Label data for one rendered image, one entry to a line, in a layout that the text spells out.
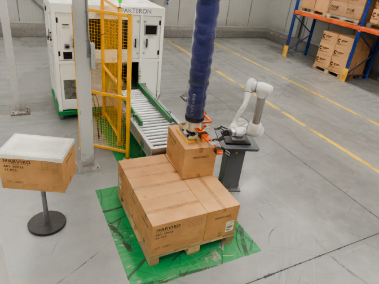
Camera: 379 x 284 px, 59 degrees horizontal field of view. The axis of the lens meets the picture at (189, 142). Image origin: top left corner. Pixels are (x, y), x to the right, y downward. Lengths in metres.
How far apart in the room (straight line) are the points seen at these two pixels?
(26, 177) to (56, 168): 0.32
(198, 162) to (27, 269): 2.03
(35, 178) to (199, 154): 1.71
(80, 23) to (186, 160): 1.99
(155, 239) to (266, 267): 1.25
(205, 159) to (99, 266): 1.58
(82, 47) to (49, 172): 1.62
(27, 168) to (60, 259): 0.98
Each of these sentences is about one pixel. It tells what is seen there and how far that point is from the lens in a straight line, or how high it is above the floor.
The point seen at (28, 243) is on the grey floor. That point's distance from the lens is 4.04.
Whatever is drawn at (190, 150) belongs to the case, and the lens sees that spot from 3.71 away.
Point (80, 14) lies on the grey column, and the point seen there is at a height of 2.09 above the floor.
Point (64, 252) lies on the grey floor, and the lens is 3.86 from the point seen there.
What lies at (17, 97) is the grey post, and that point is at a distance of 6.72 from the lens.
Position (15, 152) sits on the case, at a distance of 3.54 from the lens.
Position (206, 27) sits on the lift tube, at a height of 2.21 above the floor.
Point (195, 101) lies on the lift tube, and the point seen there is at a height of 1.41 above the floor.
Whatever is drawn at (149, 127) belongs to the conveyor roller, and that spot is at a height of 0.55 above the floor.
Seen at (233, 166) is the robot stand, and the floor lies 0.39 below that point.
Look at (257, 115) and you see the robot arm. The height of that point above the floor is 1.19.
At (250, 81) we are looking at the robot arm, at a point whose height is 1.59.
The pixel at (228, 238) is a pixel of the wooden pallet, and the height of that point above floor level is 0.08.
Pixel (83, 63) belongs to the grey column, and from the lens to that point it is 4.38.
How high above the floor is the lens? 2.79
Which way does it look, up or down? 29 degrees down
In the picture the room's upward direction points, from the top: 7 degrees clockwise
